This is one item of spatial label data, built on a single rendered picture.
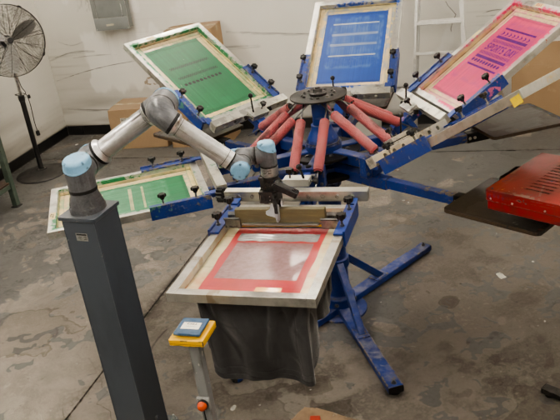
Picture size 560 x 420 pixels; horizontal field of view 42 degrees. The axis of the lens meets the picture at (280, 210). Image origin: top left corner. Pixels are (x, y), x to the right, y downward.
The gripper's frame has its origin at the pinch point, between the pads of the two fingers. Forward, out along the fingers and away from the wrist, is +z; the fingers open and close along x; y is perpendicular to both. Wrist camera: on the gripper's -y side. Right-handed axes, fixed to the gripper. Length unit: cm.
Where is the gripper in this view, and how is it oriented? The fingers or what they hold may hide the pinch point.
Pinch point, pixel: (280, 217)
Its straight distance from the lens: 319.3
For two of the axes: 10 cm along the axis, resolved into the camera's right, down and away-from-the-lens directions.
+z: 1.2, 9.0, 4.1
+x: -2.7, 4.3, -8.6
